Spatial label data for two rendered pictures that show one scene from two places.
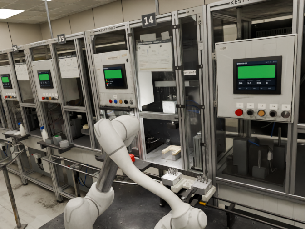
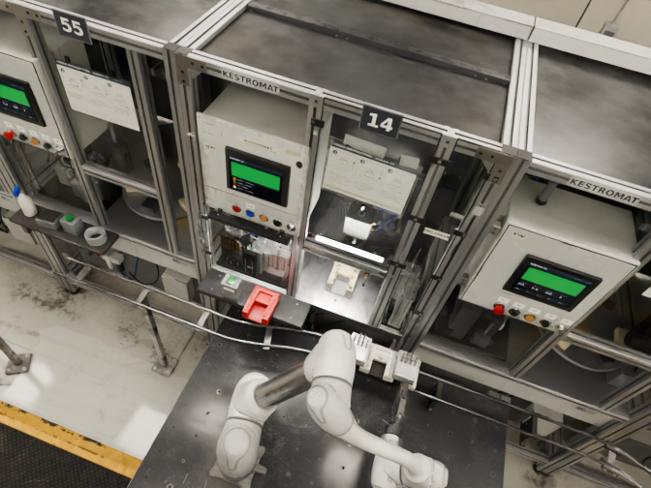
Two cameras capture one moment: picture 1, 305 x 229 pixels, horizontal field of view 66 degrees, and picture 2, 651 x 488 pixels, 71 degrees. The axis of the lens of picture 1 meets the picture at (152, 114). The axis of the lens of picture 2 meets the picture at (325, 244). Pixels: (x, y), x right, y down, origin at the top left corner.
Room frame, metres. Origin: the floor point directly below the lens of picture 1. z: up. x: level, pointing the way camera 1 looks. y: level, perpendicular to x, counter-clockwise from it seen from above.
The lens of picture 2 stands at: (0.75, 0.59, 2.80)
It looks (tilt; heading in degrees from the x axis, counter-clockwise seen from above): 50 degrees down; 333
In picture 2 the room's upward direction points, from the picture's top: 11 degrees clockwise
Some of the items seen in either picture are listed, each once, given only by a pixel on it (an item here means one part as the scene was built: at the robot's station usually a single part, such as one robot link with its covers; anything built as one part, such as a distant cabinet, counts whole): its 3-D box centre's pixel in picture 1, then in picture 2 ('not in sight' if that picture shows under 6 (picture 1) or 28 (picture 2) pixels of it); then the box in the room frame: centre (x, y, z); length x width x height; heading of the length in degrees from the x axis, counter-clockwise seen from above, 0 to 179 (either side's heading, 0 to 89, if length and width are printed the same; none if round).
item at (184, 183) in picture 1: (186, 190); (378, 364); (1.47, -0.19, 0.84); 0.36 x 0.14 x 0.10; 53
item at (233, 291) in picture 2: not in sight; (232, 287); (1.97, 0.39, 0.97); 0.08 x 0.08 x 0.12; 53
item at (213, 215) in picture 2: (115, 107); (249, 225); (1.99, 0.31, 1.37); 0.36 x 0.04 x 0.04; 53
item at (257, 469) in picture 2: not in sight; (241, 461); (1.27, 0.50, 0.71); 0.22 x 0.18 x 0.06; 53
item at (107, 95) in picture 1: (123, 78); (263, 162); (2.10, 0.23, 1.60); 0.42 x 0.29 x 0.46; 53
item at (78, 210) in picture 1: (78, 216); (237, 447); (1.29, 0.51, 0.85); 0.18 x 0.16 x 0.22; 153
